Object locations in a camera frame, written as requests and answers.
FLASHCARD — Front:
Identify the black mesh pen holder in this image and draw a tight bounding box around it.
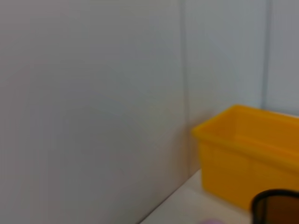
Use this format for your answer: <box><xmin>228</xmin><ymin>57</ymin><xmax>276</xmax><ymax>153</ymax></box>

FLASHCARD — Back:
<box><xmin>251</xmin><ymin>189</ymin><xmax>299</xmax><ymax>224</ymax></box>

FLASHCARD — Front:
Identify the yellow plastic storage bin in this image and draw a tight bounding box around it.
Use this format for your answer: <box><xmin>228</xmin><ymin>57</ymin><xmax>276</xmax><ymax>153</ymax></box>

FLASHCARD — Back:
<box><xmin>191</xmin><ymin>104</ymin><xmax>299</xmax><ymax>212</ymax></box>

